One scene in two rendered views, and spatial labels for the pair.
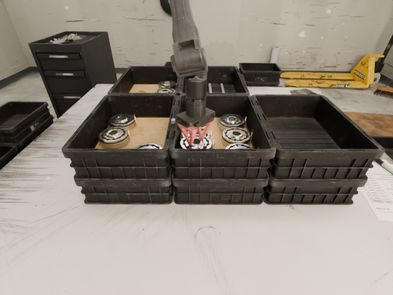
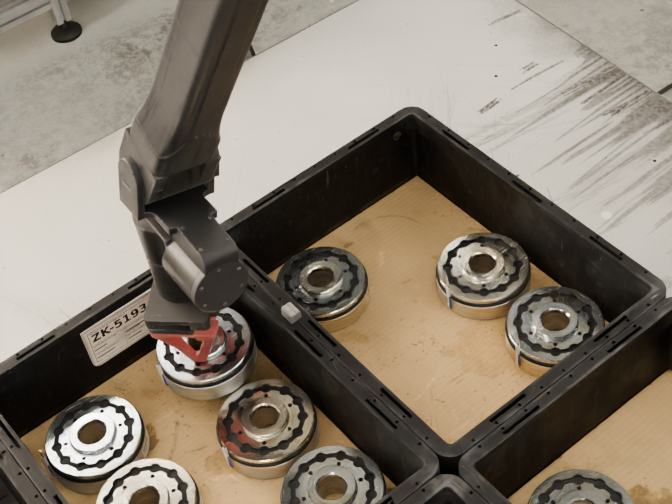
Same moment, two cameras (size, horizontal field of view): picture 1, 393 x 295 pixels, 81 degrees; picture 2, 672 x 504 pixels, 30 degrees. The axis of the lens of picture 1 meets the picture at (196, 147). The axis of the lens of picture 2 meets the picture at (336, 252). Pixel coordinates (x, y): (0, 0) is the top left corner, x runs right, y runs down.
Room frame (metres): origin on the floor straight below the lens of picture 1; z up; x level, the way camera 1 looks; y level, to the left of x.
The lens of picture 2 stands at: (1.40, -0.30, 1.91)
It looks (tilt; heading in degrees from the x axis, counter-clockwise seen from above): 48 degrees down; 149
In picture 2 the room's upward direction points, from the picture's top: 10 degrees counter-clockwise
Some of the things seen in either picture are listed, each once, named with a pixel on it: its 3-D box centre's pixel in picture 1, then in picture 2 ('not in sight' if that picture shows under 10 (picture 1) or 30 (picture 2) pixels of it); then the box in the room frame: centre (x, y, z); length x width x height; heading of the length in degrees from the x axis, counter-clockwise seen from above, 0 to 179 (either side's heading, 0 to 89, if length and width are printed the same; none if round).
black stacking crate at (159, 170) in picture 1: (133, 132); (432, 298); (0.70, 0.23, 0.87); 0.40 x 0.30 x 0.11; 0
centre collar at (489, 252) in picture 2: (113, 133); (482, 264); (0.70, 0.30, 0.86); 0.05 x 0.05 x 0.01
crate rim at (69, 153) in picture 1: (131, 120); (429, 267); (0.70, 0.23, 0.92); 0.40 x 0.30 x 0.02; 0
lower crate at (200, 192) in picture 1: (215, 156); not in sight; (0.70, -0.07, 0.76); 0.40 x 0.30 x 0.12; 0
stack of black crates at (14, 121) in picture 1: (24, 141); not in sight; (1.38, 1.25, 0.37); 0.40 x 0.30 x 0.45; 177
